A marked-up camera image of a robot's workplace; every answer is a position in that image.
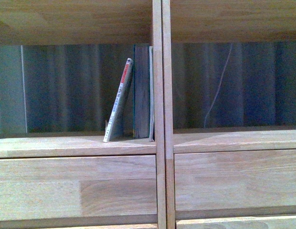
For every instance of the red white spine book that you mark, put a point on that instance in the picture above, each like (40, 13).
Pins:
(114, 127)

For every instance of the right wooden shelf unit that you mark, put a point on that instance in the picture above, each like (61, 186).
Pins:
(224, 21)

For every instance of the wooden shelf unit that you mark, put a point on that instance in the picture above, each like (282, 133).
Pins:
(224, 21)
(76, 21)

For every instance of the left wooden shelf unit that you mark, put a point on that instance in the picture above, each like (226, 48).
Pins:
(76, 21)

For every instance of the thick dark green book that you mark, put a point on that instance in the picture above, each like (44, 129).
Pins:
(141, 91)

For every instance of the thin white book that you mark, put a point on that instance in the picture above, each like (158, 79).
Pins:
(151, 131)

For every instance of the grey curtain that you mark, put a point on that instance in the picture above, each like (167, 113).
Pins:
(71, 88)

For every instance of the upper wooden drawer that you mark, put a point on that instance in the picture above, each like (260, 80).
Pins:
(69, 187)

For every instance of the right unit wooden drawer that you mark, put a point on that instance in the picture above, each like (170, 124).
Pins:
(230, 180)

